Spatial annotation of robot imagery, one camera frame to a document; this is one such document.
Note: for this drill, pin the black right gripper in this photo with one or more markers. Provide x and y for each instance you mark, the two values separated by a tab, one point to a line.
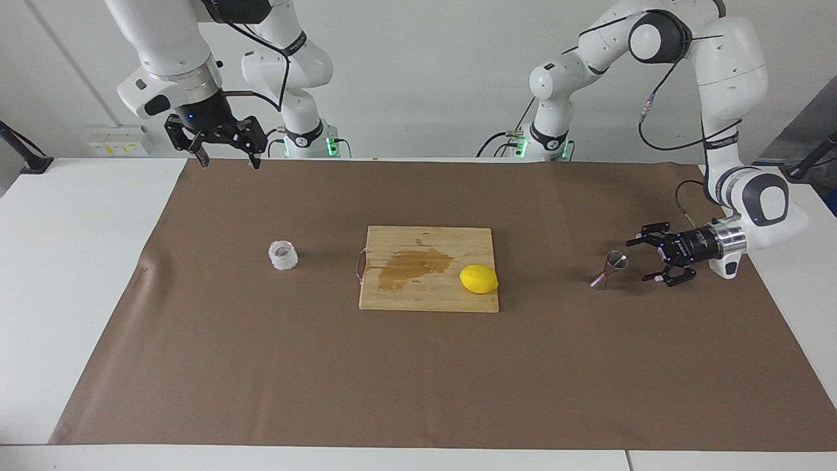
203	118

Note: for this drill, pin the black camera stand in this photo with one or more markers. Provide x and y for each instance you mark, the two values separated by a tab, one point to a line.
801	171
36	163

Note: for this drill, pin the dark grey panel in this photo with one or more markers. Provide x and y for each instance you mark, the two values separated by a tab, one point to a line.
804	131

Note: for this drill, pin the steel double jigger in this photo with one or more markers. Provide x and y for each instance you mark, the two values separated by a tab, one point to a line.
614	260

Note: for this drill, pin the dark blue object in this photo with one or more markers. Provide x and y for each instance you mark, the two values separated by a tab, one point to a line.
833	203

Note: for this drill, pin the clear glass cup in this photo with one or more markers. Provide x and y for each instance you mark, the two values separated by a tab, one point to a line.
283	261

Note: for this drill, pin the white wall socket box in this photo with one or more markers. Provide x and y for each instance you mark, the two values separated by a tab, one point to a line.
121	140

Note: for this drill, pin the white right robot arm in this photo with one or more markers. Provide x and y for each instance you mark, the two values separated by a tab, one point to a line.
163	39

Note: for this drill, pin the wooden cutting board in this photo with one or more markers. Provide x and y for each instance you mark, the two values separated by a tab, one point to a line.
405	297

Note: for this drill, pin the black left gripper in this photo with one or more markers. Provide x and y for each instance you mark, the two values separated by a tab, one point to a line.
693	245

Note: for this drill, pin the yellow lemon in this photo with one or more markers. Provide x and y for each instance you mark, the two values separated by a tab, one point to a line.
478	279

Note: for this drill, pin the brown table mat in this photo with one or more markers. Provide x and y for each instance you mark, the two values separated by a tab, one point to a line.
261	379

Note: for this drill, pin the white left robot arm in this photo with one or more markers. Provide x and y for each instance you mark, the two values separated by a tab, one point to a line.
726	52

